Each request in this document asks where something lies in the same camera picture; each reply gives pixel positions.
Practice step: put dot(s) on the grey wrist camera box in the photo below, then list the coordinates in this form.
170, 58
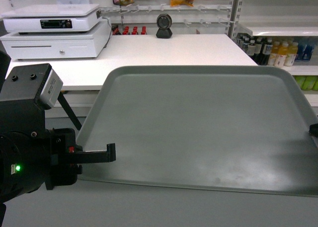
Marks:
51, 90

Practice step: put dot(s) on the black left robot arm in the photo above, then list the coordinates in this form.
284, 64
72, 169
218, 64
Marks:
30, 154

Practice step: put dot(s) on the white peg hook rack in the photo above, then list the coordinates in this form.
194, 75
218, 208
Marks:
187, 15

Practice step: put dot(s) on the black round barcode scanner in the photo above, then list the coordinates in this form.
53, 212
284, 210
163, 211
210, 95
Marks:
164, 22

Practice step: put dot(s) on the grey silver rectangular tray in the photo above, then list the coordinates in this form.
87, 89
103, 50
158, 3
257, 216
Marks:
229, 128

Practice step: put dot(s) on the white checkout counter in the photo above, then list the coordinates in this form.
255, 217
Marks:
83, 78

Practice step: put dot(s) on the white weighing scale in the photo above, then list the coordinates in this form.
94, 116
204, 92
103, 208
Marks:
52, 18

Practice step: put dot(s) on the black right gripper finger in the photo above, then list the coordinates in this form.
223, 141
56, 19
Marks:
313, 130

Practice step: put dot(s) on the white cash drawer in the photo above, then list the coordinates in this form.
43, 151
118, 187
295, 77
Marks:
65, 45

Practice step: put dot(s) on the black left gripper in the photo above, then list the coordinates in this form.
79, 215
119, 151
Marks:
66, 157

